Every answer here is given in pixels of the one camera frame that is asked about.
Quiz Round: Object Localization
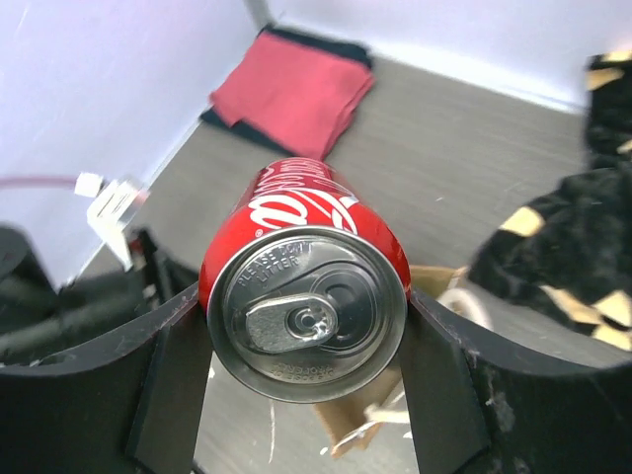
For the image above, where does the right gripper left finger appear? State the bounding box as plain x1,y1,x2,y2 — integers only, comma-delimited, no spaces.
1,286,212,473

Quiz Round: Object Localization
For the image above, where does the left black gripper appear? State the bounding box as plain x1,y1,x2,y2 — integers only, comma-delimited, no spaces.
1,225,198,365

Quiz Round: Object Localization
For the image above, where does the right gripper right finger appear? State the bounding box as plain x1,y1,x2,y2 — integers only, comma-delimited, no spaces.
399,290,631,474

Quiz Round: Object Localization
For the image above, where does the red cola can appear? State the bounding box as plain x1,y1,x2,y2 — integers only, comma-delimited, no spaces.
198,157,411,404

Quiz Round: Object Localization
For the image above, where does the black floral fleece blanket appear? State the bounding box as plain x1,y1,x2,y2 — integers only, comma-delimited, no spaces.
467,50,631,352

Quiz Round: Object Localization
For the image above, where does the folded red cloth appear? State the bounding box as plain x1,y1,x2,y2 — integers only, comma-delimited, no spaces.
208,32,376,161

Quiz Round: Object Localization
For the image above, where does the folded dark teal cloth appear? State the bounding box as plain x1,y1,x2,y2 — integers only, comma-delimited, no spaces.
198,25,374,155

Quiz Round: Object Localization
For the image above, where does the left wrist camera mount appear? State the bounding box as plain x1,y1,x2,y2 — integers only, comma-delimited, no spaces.
74,173,150,272

